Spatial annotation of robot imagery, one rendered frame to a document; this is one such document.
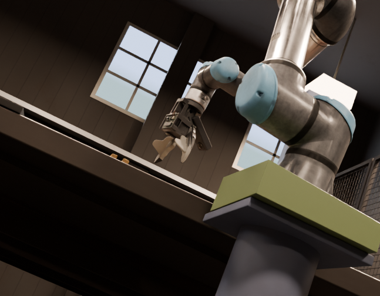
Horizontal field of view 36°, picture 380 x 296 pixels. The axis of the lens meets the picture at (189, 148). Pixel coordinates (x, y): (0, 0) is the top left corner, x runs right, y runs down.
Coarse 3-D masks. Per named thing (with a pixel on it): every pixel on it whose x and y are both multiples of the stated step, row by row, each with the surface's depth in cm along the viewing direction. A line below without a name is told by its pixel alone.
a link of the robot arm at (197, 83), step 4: (204, 64) 184; (208, 64) 183; (200, 68) 185; (204, 68) 181; (200, 72) 182; (196, 76) 183; (200, 76) 180; (196, 80) 182; (200, 80) 181; (192, 84) 182; (196, 84) 181; (200, 84) 181; (196, 88) 180; (200, 88) 180; (204, 88) 180; (208, 88) 180; (204, 92) 180; (208, 92) 181; (212, 92) 182
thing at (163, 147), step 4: (156, 140) 180; (160, 140) 181; (164, 140) 181; (168, 140) 181; (172, 140) 181; (156, 144) 181; (160, 144) 181; (164, 144) 181; (168, 144) 182; (172, 144) 181; (156, 148) 181; (160, 148) 182; (164, 148) 182; (168, 148) 181; (172, 148) 181; (160, 152) 182; (164, 152) 181; (168, 152) 182; (160, 156) 182; (164, 156) 182; (156, 160) 182; (160, 160) 182
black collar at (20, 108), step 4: (0, 96) 132; (0, 100) 132; (4, 100) 132; (8, 100) 132; (0, 104) 132; (4, 104) 132; (8, 104) 132; (12, 104) 132; (16, 104) 133; (8, 108) 132; (12, 108) 132; (16, 108) 132; (20, 108) 133; (16, 112) 133; (20, 112) 132
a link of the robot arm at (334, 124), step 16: (320, 96) 126; (320, 112) 121; (336, 112) 123; (304, 128) 120; (320, 128) 121; (336, 128) 122; (352, 128) 125; (288, 144) 125; (304, 144) 122; (320, 144) 121; (336, 144) 121; (336, 160) 122
